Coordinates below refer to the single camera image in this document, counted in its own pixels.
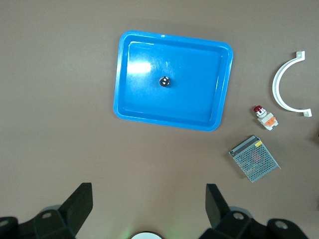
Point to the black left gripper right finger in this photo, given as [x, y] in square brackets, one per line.
[219, 214]

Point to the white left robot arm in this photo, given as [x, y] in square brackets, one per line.
[147, 236]

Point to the red white push button switch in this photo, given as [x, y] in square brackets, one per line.
[268, 122]

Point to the white curved pipe clamp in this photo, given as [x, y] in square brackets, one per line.
[275, 87]

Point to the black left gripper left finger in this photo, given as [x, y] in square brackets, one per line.
[72, 211]

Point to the blue plastic tray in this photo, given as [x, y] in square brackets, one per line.
[187, 104]

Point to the perforated metal power supply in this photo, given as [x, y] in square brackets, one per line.
[254, 159]

